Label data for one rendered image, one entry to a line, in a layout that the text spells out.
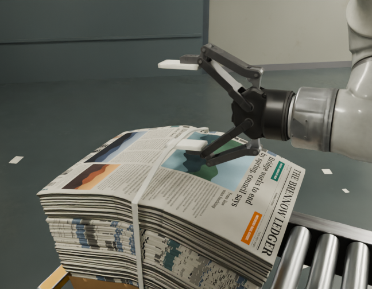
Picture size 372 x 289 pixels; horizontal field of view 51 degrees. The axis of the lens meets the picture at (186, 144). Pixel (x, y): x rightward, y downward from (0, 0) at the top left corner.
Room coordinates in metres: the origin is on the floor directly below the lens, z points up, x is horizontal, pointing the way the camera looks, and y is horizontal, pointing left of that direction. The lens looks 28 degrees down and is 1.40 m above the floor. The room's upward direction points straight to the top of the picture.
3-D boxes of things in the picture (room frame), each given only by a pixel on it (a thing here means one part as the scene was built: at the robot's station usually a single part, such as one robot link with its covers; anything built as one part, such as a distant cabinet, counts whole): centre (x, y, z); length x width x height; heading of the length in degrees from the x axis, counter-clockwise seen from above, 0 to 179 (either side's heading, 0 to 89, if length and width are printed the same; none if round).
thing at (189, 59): (0.59, -0.02, 1.25); 0.05 x 0.01 x 0.03; 64
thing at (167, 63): (0.60, 0.01, 1.23); 0.07 x 0.03 x 0.01; 64
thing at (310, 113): (0.51, -0.18, 1.18); 0.09 x 0.06 x 0.09; 154
